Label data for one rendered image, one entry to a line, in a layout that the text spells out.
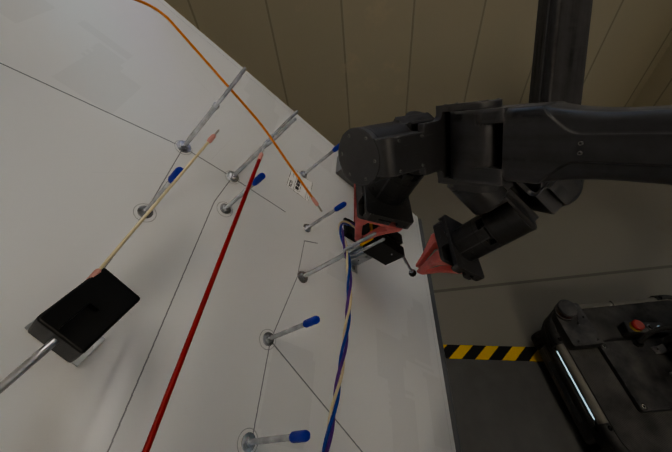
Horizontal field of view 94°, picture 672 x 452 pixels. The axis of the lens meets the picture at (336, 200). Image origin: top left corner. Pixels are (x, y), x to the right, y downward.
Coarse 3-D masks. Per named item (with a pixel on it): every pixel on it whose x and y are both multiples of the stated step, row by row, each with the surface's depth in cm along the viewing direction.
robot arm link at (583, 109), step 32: (480, 128) 28; (512, 128) 25; (544, 128) 24; (576, 128) 22; (608, 128) 21; (640, 128) 20; (480, 160) 29; (512, 160) 26; (544, 160) 24; (576, 160) 23; (608, 160) 21; (640, 160) 20
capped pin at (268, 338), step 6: (312, 318) 31; (318, 318) 31; (300, 324) 33; (306, 324) 32; (312, 324) 31; (288, 330) 34; (294, 330) 33; (264, 336) 36; (270, 336) 35; (276, 336) 35; (264, 342) 35; (270, 342) 36
